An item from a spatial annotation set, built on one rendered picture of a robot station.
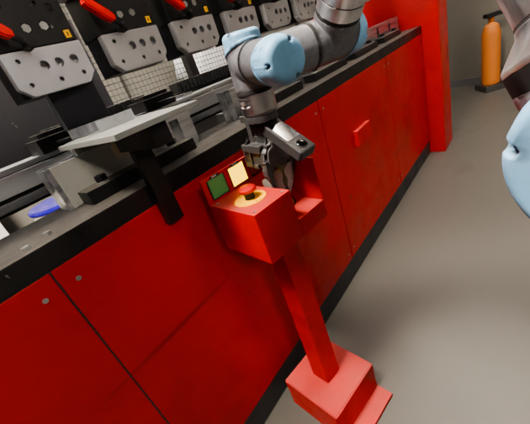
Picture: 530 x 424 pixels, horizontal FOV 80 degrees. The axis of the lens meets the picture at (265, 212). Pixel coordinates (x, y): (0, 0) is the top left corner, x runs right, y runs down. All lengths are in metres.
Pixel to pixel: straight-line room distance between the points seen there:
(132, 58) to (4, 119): 0.57
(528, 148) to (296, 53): 0.39
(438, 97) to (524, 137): 2.40
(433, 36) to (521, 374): 1.96
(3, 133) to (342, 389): 1.30
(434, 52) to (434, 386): 2.00
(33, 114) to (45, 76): 0.56
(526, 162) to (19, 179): 1.00
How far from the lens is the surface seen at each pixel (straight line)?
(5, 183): 1.02
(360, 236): 1.58
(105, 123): 0.74
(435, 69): 2.57
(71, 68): 0.80
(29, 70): 0.78
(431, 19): 2.53
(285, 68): 0.53
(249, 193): 0.65
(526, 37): 0.23
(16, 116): 1.32
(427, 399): 1.21
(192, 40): 0.99
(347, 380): 1.10
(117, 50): 0.86
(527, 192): 0.23
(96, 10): 0.83
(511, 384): 1.26
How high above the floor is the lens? 1.04
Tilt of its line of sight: 26 degrees down
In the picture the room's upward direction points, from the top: 20 degrees counter-clockwise
